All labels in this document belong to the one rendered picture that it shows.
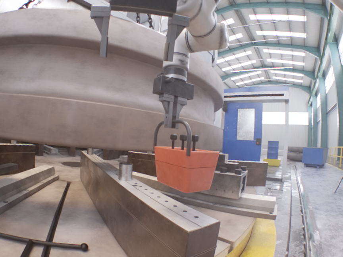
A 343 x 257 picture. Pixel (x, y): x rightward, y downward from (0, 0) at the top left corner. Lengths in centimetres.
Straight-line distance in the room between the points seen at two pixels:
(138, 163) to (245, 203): 184
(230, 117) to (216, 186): 448
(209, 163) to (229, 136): 540
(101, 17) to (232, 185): 154
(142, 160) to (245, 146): 365
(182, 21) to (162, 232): 61
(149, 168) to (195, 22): 263
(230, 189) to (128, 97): 113
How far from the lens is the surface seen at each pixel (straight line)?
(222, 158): 178
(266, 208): 175
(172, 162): 56
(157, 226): 67
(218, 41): 58
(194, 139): 56
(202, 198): 187
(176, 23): 40
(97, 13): 38
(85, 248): 106
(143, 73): 144
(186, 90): 60
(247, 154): 579
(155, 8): 38
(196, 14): 47
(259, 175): 296
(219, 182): 168
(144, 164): 295
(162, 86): 55
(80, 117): 111
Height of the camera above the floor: 94
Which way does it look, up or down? 3 degrees up
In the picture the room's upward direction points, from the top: 4 degrees clockwise
